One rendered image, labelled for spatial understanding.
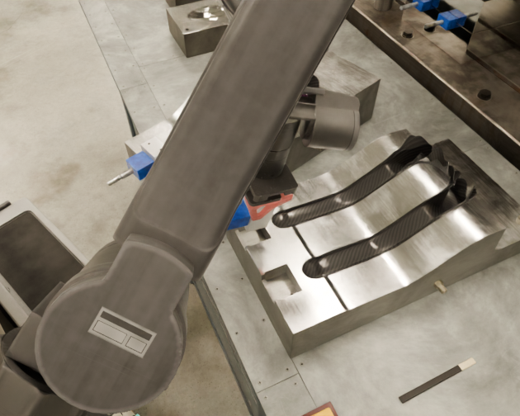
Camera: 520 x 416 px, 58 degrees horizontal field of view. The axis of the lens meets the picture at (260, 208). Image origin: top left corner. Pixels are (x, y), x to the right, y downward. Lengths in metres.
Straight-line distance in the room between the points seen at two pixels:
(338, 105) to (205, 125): 0.34
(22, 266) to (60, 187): 1.61
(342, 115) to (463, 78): 0.83
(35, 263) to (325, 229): 0.44
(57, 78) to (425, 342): 2.45
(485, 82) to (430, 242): 0.69
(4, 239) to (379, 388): 0.56
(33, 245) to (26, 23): 2.90
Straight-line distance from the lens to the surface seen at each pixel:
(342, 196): 0.86
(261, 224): 0.73
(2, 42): 3.34
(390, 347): 0.80
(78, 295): 0.26
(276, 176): 0.63
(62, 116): 2.60
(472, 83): 1.38
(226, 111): 0.26
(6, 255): 0.65
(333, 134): 0.58
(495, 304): 0.90
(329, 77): 1.08
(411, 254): 0.79
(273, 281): 0.76
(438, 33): 1.48
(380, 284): 0.76
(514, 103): 1.35
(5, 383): 0.32
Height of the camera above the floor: 1.51
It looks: 50 degrees down
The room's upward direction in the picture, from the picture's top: straight up
